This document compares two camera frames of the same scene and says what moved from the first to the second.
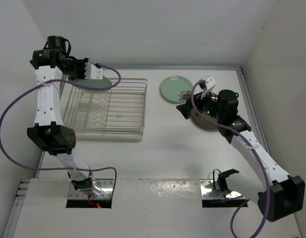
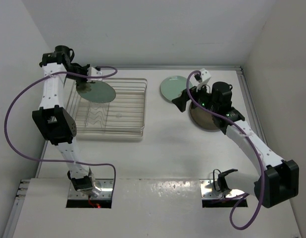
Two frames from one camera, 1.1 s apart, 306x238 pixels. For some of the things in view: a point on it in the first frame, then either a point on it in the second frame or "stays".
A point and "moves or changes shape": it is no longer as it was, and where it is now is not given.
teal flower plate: [94, 83] moves or changes shape
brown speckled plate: [203, 122] stays
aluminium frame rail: [251, 106] stays
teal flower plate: [176, 89] stays
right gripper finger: [185, 108] → [181, 101]
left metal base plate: [106, 185] stays
